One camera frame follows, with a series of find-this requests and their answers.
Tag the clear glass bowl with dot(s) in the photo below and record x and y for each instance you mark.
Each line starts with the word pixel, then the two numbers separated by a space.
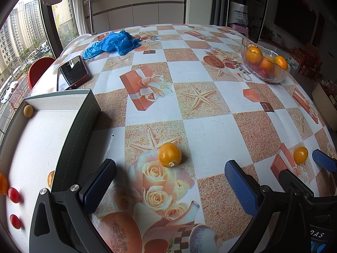
pixel 276 77

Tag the grey box with white lining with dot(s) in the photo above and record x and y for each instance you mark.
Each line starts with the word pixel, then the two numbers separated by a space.
pixel 87 116

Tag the dark grey curtain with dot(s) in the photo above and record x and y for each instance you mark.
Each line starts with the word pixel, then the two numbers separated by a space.
pixel 219 2

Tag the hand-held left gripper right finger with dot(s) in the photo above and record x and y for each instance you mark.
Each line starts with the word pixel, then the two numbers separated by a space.
pixel 241 189

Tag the black television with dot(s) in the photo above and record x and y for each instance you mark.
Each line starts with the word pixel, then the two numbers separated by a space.
pixel 295 13

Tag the orange mandarin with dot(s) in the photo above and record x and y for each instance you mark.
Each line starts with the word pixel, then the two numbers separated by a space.
pixel 2 184

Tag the crumpled blue gloves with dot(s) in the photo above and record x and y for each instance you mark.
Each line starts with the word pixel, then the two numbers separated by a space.
pixel 115 43

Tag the red tomato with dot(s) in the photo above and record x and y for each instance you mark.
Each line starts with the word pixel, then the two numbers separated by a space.
pixel 15 221
pixel 13 195

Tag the white plastic chair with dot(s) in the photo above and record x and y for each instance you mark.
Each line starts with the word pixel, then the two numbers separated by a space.
pixel 84 36

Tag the tan round fruit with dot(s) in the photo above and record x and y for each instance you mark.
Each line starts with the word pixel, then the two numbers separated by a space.
pixel 28 111

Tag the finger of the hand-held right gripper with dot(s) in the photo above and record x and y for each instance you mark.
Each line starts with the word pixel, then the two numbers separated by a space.
pixel 289 179
pixel 325 160

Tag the white curtain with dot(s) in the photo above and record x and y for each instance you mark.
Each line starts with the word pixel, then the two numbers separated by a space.
pixel 80 18

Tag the white low tv cabinet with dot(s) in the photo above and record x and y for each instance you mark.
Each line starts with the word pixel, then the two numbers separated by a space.
pixel 268 44

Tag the stack of red gift boxes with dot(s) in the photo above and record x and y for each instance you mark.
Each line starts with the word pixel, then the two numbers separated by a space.
pixel 308 63

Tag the checkered patterned tablecloth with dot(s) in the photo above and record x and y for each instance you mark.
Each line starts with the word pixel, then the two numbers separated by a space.
pixel 210 126

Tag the white counter cabinet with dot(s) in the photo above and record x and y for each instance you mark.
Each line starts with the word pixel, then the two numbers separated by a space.
pixel 144 13

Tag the round beige ottoman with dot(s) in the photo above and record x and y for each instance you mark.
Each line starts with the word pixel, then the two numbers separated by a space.
pixel 322 102

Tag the large orange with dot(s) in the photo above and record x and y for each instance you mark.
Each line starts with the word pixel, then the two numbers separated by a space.
pixel 253 56
pixel 281 62
pixel 266 65

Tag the metal pole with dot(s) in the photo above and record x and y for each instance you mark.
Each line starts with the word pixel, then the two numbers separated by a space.
pixel 90 13

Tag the red plastic chair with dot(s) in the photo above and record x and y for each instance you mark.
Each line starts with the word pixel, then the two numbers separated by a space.
pixel 39 69

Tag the smartphone with red case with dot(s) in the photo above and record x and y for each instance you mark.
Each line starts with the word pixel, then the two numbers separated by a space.
pixel 73 71

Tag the pink plastic stool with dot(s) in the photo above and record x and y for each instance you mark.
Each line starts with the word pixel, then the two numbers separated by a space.
pixel 237 27

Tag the small yellow-orange fruit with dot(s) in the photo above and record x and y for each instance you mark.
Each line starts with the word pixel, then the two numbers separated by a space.
pixel 169 155
pixel 301 155
pixel 51 179

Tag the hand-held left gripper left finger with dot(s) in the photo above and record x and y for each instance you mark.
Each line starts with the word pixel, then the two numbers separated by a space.
pixel 98 189

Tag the white printed bag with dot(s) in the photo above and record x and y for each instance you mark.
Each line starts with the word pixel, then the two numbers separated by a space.
pixel 238 13

